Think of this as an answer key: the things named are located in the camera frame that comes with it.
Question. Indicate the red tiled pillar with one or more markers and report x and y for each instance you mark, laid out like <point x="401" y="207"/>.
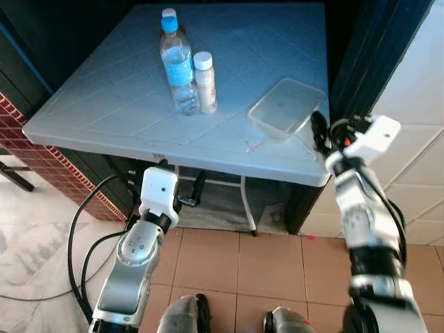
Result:
<point x="62" y="166"/>

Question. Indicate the blue capped water bottle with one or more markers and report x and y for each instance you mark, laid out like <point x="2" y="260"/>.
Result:
<point x="179" y="69"/>

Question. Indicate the silver robot leg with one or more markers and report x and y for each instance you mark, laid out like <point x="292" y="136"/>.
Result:
<point x="180" y="319"/>
<point x="288" y="322"/>

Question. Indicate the small white milky bottle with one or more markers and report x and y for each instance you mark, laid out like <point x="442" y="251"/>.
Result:
<point x="205" y="87"/>

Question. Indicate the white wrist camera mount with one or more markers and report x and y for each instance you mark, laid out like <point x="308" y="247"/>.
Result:
<point x="158" y="191"/>
<point x="374" y="139"/>

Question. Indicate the silver left robot leg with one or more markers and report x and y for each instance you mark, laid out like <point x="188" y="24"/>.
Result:
<point x="180" y="319"/>

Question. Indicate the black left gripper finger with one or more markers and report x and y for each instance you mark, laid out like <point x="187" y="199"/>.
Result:
<point x="198" y="187"/>

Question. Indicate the clear plastic food container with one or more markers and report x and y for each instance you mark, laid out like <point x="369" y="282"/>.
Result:
<point x="284" y="107"/>

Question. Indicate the white capped bottle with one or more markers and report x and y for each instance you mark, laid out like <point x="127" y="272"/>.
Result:
<point x="169" y="12"/>

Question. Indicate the dark blue door frame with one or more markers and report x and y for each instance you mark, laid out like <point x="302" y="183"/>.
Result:
<point x="374" y="55"/>

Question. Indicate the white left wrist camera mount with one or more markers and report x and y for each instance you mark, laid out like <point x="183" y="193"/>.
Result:
<point x="158" y="191"/>

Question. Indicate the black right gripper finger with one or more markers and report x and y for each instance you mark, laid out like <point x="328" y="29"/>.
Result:
<point x="320" y="132"/>

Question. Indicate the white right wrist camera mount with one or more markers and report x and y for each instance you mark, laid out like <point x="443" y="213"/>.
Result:
<point x="374" y="139"/>

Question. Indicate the silver right robot leg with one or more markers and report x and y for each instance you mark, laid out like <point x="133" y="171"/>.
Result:
<point x="288" y="322"/>

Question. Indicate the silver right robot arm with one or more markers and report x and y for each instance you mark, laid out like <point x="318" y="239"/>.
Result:
<point x="357" y="208"/>

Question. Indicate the white plastic table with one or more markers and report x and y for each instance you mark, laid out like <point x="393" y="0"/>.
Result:
<point x="104" y="90"/>

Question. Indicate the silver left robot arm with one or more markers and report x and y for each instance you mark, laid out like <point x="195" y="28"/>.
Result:
<point x="132" y="270"/>

